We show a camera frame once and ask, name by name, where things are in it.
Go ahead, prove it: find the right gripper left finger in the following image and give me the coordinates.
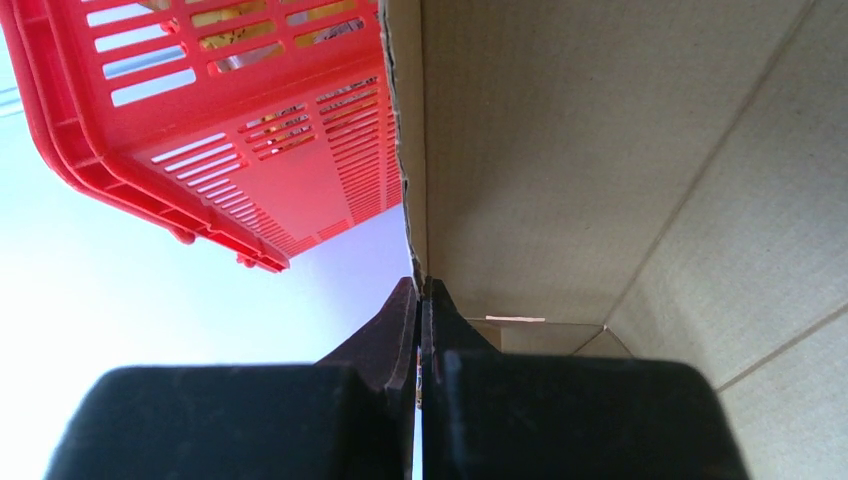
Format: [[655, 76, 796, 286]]
[[46, 277, 418, 479]]

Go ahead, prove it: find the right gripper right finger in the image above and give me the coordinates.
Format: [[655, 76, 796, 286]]
[[421, 278, 748, 479]]

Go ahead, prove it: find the brown cardboard box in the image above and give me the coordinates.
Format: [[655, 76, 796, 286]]
[[379, 1, 847, 479]]

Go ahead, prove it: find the red plastic shopping basket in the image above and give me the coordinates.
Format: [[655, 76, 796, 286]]
[[1, 1, 404, 272]]

